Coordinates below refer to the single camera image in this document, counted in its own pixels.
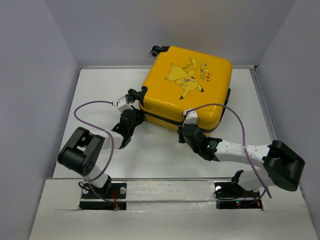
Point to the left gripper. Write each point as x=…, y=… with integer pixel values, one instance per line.
x=139, y=114

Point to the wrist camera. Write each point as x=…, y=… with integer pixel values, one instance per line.
x=123, y=103
x=190, y=117

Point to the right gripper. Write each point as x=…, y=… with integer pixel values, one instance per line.
x=181, y=140

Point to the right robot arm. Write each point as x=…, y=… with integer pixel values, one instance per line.
x=273, y=164

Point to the silver front rail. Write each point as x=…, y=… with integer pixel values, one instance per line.
x=219, y=179

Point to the yellow hard-shell suitcase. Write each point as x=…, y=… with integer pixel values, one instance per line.
x=181, y=79

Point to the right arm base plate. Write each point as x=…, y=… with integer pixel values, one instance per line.
x=233, y=197

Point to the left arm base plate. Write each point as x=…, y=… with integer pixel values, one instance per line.
x=113, y=200

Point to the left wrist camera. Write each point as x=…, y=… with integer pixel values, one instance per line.
x=123, y=103

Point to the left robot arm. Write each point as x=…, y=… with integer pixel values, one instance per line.
x=81, y=151

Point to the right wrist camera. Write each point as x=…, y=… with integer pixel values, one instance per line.
x=190, y=117

